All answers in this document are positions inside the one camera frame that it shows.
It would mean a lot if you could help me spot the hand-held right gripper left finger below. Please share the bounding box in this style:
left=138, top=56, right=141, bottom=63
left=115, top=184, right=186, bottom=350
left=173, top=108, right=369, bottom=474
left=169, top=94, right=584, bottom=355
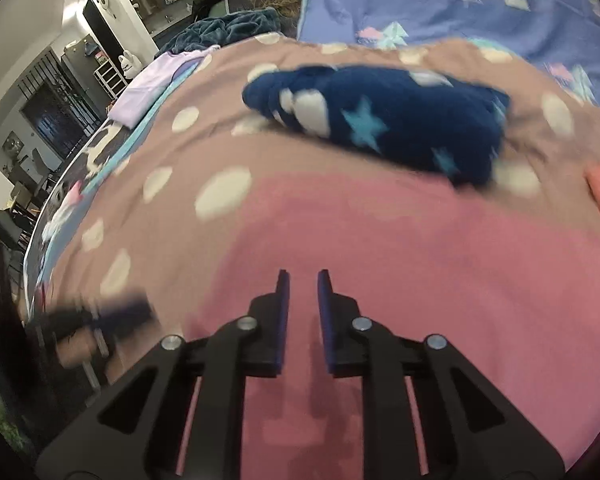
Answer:
left=35, top=269, right=291, bottom=480

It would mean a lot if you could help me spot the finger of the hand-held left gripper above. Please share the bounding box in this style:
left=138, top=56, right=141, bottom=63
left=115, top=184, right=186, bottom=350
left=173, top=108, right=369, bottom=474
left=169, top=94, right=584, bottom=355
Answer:
left=94, top=299, right=154, bottom=333

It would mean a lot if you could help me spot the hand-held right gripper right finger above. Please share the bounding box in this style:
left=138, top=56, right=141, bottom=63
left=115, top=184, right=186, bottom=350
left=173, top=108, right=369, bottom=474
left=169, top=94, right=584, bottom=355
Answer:
left=317, top=269, right=566, bottom=480

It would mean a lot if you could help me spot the pink garment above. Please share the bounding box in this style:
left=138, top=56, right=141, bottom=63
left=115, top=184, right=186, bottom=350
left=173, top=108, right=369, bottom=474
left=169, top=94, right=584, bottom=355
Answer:
left=172, top=175, right=600, bottom=480

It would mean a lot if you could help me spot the dark chair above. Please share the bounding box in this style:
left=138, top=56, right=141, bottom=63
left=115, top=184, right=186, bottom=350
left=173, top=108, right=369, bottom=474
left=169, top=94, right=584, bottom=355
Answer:
left=0, top=207, right=33, bottom=256

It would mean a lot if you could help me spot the mauve polka dot blanket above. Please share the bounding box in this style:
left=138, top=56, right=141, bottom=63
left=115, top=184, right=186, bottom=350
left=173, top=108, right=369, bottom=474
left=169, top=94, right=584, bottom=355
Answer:
left=25, top=35, right=600, bottom=461

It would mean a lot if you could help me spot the dark metal gate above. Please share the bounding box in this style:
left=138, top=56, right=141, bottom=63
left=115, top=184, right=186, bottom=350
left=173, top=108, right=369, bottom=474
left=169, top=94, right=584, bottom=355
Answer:
left=20, top=82, right=104, bottom=161

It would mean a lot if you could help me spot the navy star fleece garment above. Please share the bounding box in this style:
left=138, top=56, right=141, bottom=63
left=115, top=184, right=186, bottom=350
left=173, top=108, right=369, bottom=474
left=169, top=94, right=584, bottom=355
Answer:
left=242, top=64, right=512, bottom=188

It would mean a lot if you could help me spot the lavender cloth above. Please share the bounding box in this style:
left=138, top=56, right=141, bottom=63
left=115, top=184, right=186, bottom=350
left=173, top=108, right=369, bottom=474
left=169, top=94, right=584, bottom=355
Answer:
left=109, top=50, right=216, bottom=126

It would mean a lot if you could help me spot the white shelf rack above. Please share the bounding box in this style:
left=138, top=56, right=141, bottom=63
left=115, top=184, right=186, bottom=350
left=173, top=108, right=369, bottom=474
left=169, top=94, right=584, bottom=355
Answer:
left=95, top=57, right=127, bottom=99

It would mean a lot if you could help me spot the white jug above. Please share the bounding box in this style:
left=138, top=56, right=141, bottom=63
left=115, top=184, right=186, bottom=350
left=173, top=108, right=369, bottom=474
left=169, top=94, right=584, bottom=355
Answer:
left=119, top=51, right=142, bottom=79

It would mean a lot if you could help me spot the teal fleece blanket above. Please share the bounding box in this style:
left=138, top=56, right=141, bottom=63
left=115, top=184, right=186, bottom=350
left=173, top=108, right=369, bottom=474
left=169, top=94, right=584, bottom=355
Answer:
left=160, top=7, right=283, bottom=57

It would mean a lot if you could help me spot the blue tree print bedsheet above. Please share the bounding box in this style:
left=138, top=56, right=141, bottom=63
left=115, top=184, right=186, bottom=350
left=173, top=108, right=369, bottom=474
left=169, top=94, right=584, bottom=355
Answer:
left=297, top=0, right=600, bottom=120

